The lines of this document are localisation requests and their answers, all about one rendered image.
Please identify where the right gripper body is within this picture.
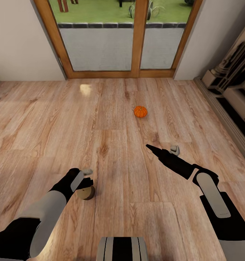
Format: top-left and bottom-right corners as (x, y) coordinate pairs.
(158, 149), (184, 173)

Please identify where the pumpkin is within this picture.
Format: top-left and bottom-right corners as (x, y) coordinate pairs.
(134, 106), (148, 118)

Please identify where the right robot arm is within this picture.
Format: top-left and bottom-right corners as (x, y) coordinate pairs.
(146, 144), (245, 261)

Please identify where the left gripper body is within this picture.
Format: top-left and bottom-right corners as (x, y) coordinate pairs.
(77, 177), (91, 190)

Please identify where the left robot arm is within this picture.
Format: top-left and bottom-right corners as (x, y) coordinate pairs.
(0, 169), (93, 261)

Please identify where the pillar candle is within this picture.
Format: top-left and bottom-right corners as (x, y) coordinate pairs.
(77, 186), (95, 200)

